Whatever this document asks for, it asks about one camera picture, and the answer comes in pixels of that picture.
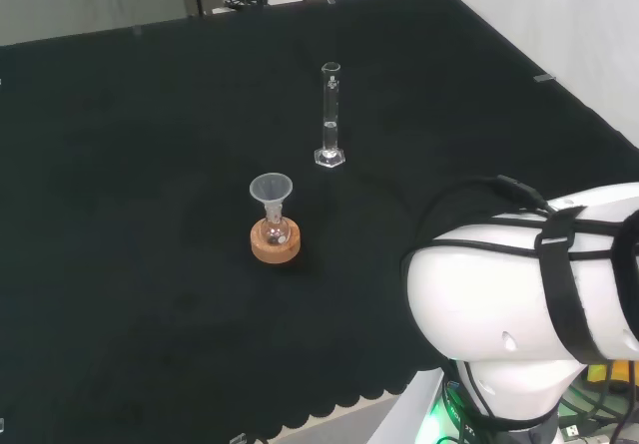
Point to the round-bottom glass flask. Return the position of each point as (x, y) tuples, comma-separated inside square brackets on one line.
[(274, 228)]

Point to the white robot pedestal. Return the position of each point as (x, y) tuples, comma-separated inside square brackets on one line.
[(409, 409)]

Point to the black bench cloth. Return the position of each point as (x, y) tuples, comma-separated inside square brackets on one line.
[(150, 164)]

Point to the clear glass graduated cylinder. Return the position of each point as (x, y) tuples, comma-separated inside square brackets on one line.
[(330, 115)]

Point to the yellow stop button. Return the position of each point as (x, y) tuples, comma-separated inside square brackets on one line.
[(619, 371)]

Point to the clear plastic funnel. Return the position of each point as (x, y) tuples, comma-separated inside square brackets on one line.
[(271, 189)]

